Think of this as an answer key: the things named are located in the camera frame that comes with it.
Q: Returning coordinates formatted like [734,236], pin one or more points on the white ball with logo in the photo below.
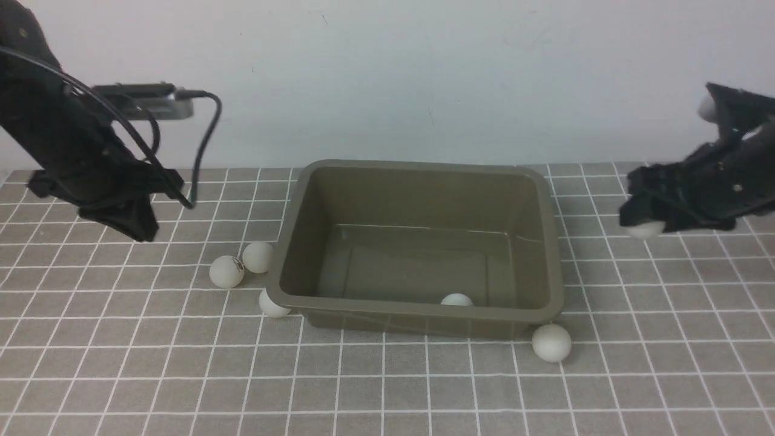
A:
[457,299]

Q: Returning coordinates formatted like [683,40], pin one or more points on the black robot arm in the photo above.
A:
[35,99]
[764,137]

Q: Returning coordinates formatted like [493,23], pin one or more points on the olive green plastic bin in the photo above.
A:
[377,245]

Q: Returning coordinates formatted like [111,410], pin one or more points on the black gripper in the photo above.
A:
[709,190]
[105,184]

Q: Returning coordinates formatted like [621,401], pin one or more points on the grey checked tablecloth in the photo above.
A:
[104,336]

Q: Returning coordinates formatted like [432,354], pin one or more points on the white table-tennis ball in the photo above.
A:
[257,257]
[551,343]
[226,272]
[644,231]
[271,309]

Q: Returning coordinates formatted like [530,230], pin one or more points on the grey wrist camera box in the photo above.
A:
[135,101]

